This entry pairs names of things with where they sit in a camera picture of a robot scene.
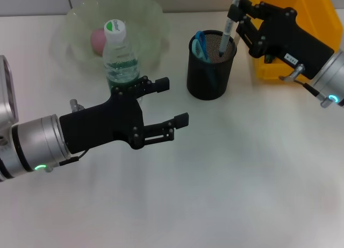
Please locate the pink toy peach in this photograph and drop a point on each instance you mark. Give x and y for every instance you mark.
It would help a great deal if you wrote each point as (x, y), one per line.
(97, 41)

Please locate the translucent green fruit bowl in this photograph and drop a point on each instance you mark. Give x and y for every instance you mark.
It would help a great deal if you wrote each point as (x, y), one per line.
(150, 22)

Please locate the blue scissors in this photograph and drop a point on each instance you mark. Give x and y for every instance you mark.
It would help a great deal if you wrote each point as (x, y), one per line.
(199, 46)

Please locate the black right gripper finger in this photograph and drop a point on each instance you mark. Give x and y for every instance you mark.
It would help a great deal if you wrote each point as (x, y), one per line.
(242, 27)
(252, 8)

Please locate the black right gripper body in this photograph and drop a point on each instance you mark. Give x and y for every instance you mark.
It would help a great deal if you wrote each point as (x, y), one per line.
(290, 41)

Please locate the clear green-label water bottle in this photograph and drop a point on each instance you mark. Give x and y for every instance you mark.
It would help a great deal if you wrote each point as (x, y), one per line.
(118, 57)

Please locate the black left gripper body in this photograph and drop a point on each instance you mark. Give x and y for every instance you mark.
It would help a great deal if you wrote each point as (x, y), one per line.
(102, 127)

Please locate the yellow plastic bin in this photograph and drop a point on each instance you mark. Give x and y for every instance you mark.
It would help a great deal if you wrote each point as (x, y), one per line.
(317, 16)

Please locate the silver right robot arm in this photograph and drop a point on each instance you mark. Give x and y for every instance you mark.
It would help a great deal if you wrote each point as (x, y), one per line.
(330, 78)

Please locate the black mesh pen holder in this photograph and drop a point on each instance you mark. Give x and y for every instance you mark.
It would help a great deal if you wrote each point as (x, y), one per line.
(207, 81)

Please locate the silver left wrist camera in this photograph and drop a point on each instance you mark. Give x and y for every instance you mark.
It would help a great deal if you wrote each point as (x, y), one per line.
(6, 92)

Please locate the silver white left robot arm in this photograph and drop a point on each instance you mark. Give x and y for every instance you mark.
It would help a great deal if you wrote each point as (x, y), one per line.
(35, 143)

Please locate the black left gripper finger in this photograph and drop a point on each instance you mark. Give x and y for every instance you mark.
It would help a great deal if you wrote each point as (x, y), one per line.
(162, 84)
(182, 120)

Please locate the silver pen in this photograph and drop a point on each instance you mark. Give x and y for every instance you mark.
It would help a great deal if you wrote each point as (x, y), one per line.
(225, 35)

